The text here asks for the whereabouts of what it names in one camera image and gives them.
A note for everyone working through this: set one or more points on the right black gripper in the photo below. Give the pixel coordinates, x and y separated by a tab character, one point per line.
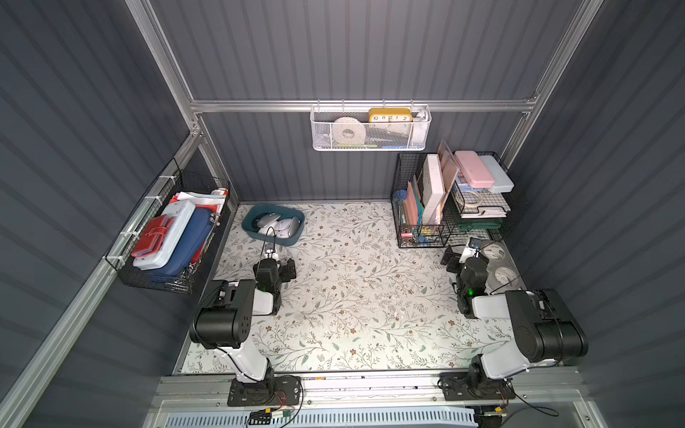
458	257

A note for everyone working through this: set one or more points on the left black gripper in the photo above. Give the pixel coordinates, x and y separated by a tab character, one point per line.
269	258

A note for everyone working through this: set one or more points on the white ribbed logo mouse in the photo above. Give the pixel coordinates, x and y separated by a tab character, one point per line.
287	228

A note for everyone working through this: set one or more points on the silver grey slim mouse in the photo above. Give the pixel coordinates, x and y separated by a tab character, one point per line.
267	221

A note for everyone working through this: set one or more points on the teal plastic storage box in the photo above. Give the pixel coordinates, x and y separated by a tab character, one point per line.
248	223

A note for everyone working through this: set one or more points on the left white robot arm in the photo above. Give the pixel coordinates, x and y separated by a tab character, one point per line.
224	319

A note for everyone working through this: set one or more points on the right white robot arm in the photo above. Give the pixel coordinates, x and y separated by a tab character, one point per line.
545	331

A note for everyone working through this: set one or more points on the white upright box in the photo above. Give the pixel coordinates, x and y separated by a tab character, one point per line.
433	189

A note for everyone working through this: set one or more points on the clear tape roll far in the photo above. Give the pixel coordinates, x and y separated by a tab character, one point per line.
495	252

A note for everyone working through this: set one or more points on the clear tape roll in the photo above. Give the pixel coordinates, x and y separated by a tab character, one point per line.
495	252
505	277

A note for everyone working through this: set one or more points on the clear tape roll near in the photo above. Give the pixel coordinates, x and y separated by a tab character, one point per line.
505	277

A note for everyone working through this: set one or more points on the light blue pencil case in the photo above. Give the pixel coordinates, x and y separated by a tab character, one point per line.
502	183

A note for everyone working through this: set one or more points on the pink pencil case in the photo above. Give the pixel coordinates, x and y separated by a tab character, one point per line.
474	170

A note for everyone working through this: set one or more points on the white plastic case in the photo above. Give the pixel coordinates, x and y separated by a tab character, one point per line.
182	212

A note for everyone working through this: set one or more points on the red pouch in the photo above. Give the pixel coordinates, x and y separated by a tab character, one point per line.
151	240

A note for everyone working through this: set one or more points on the white tape roll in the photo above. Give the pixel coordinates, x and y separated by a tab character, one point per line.
347	131

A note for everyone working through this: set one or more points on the white hanging mesh basket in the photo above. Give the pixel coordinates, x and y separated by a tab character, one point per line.
390	137

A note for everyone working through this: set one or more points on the yellow clock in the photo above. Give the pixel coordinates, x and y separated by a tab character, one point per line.
390	115

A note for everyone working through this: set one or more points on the black wire desk organizer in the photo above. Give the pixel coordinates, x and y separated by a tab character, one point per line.
479	214

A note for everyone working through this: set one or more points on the black wire side basket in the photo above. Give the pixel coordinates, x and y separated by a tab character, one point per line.
204	191

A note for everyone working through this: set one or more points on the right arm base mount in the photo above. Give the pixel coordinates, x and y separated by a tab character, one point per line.
463	387

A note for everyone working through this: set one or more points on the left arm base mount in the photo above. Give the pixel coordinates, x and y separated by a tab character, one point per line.
274	391

